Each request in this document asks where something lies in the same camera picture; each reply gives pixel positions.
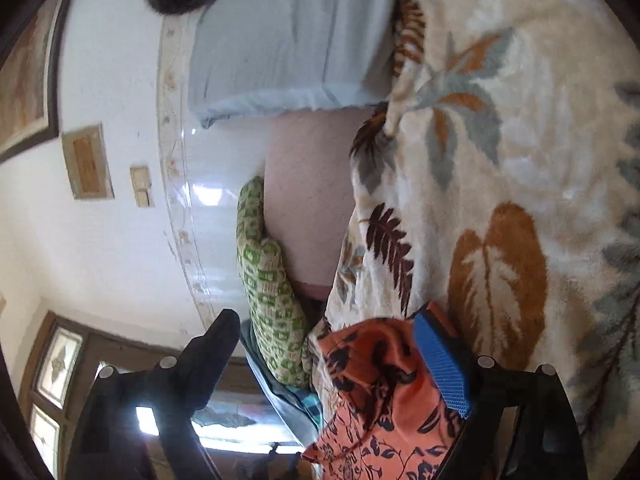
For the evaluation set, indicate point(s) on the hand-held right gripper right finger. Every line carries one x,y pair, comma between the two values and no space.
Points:
442,360

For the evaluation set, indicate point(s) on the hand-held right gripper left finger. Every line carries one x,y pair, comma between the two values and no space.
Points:
210,355

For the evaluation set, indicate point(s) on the orange floral shirt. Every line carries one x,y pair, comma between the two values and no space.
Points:
370,410

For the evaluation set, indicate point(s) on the wooden door with leaded glass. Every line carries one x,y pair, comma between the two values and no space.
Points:
130,347

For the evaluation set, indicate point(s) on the green checked pillow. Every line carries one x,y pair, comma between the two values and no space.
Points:
270,300

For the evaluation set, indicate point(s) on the blue satin cloth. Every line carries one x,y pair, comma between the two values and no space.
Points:
285,405

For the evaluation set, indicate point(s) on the teal striped cloth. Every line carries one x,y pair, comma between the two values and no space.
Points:
310,406

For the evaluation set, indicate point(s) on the pink bed sheet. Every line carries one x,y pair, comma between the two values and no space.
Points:
310,185

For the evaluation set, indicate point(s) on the cream leaf print blanket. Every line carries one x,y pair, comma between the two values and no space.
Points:
500,160

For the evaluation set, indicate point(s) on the blue-grey pillow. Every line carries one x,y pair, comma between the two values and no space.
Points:
290,45

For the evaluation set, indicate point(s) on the beige wall box cover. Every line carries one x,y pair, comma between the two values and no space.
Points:
87,162

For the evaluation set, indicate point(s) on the framed wall picture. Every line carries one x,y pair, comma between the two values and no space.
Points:
25,75

